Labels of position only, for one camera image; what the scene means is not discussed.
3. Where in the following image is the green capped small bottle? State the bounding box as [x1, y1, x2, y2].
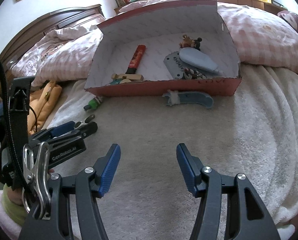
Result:
[83, 96, 103, 111]

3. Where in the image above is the teal binder clip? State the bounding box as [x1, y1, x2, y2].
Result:
[110, 79, 122, 85]

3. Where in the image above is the wooden toy piece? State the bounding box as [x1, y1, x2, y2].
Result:
[111, 74, 143, 83]

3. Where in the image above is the blue grey curved tool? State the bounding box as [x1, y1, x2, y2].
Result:
[163, 90, 214, 108]

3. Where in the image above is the red tube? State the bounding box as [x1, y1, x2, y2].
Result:
[125, 44, 146, 74]

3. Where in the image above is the grey plate with holes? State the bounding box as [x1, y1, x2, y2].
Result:
[164, 51, 186, 80]

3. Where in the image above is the cartoon mouse figurine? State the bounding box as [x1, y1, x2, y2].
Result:
[179, 34, 202, 51]

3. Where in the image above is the black white patterned pouch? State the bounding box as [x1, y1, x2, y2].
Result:
[183, 68, 207, 80]

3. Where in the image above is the orange plush toy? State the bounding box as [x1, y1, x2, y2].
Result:
[27, 81, 63, 135]

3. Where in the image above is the silver metal spring clip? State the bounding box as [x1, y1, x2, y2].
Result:
[22, 142, 51, 219]

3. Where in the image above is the dark wooden headboard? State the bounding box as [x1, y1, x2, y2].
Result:
[0, 4, 107, 111]

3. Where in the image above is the red cardboard box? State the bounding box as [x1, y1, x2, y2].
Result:
[85, 0, 242, 97]

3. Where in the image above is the pink checkered quilt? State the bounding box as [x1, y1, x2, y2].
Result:
[10, 2, 298, 86]

